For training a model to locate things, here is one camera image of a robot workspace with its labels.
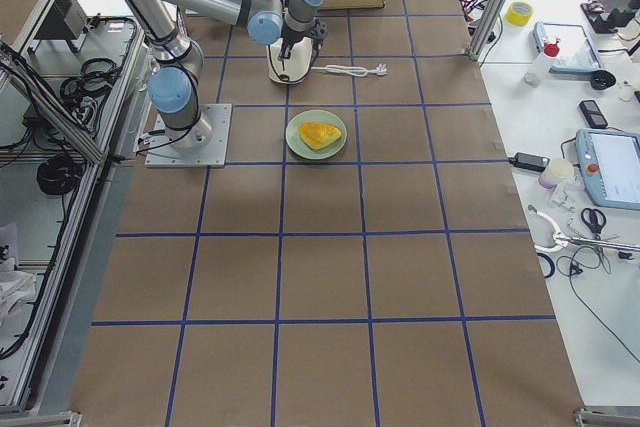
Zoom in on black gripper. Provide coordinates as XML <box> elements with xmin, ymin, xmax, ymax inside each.
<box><xmin>278</xmin><ymin>16</ymin><xmax>311</xmax><ymax>60</ymax></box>

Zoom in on white two-slot toaster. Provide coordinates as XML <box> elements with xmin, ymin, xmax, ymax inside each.
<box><xmin>266</xmin><ymin>38</ymin><xmax>313</xmax><ymax>85</ymax></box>

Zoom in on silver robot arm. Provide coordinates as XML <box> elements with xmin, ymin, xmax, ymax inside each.
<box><xmin>124</xmin><ymin>0</ymin><xmax>325</xmax><ymax>156</ymax></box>

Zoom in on golden pastry on plate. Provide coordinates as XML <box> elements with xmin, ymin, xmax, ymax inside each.
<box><xmin>297</xmin><ymin>122</ymin><xmax>342</xmax><ymax>151</ymax></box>

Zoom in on green round plate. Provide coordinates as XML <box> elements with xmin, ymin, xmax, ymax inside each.
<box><xmin>285</xmin><ymin>109</ymin><xmax>347</xmax><ymax>160</ymax></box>

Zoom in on grey control box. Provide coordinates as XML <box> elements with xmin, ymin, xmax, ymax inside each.
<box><xmin>34</xmin><ymin>0</ymin><xmax>89</xmax><ymax>53</ymax></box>

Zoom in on yellow tape roll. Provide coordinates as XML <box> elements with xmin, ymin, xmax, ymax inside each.
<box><xmin>505</xmin><ymin>1</ymin><xmax>534</xmax><ymax>27</ymax></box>

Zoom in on red-capped squeeze bottle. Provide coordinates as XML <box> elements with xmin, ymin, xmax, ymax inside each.
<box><xmin>523</xmin><ymin>37</ymin><xmax>560</xmax><ymax>87</ymax></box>

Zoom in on black power adapter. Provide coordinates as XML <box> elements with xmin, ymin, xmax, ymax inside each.
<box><xmin>508</xmin><ymin>152</ymin><xmax>549</xmax><ymax>173</ymax></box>

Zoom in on blue teach pendant far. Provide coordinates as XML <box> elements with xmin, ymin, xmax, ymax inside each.
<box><xmin>533</xmin><ymin>22</ymin><xmax>604</xmax><ymax>74</ymax></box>

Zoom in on blue teach pendant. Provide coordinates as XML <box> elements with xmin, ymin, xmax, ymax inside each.
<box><xmin>575</xmin><ymin>129</ymin><xmax>639</xmax><ymax>211</ymax></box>
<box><xmin>533</xmin><ymin>22</ymin><xmax>604</xmax><ymax>74</ymax></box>

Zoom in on white purple jar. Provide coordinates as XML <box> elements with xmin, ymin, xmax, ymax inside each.
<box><xmin>538</xmin><ymin>158</ymin><xmax>574</xmax><ymax>189</ymax></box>

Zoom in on black lens cap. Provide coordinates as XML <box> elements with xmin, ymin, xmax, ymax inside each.
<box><xmin>589</xmin><ymin>70</ymin><xmax>617</xmax><ymax>91</ymax></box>

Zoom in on black phone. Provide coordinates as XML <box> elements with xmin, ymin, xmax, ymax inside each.
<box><xmin>579</xmin><ymin>100</ymin><xmax>608</xmax><ymax>129</ymax></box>

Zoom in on blue teach pendant near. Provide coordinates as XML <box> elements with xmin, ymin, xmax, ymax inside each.
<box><xmin>575</xmin><ymin>129</ymin><xmax>639</xmax><ymax>211</ymax></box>

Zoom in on black scissors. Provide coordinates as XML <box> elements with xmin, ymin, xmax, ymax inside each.
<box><xmin>580</xmin><ymin>207</ymin><xmax>607</xmax><ymax>240</ymax></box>

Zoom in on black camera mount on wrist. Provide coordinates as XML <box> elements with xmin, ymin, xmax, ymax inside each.
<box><xmin>309</xmin><ymin>19</ymin><xmax>328</xmax><ymax>51</ymax></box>

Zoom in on white power cord with plug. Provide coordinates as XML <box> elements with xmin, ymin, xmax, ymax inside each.
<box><xmin>308</xmin><ymin>62</ymin><xmax>390</xmax><ymax>79</ymax></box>

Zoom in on coiled black cable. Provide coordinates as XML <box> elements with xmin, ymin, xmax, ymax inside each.
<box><xmin>36</xmin><ymin>154</ymin><xmax>82</xmax><ymax>197</ymax></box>

